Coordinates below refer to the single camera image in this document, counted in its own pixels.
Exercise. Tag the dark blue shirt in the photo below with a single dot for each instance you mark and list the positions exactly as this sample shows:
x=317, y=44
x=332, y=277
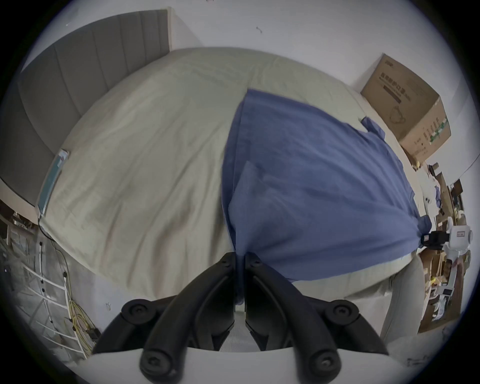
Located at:
x=318, y=187

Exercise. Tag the brown cardboard carton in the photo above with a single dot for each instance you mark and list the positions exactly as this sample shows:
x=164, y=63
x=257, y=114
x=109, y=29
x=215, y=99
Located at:
x=405, y=101

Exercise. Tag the person's legs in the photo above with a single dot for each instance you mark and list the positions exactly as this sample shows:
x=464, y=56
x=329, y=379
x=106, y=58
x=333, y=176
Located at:
x=403, y=300

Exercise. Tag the flat teal box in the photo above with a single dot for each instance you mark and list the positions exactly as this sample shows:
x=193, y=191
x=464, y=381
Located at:
x=52, y=182

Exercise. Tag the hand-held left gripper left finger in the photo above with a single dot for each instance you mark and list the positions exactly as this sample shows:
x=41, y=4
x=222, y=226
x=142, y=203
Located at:
x=180, y=318

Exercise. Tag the person's right hand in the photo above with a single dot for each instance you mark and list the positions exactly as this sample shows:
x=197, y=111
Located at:
x=455, y=263

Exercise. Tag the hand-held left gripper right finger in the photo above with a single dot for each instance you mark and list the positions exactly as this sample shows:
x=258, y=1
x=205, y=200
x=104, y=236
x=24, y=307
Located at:
x=300, y=318

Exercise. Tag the grey padded headboard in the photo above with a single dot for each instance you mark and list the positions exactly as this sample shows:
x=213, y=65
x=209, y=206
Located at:
x=56, y=93

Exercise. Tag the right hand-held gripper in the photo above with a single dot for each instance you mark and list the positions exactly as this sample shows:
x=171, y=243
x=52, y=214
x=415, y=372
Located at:
x=459, y=237

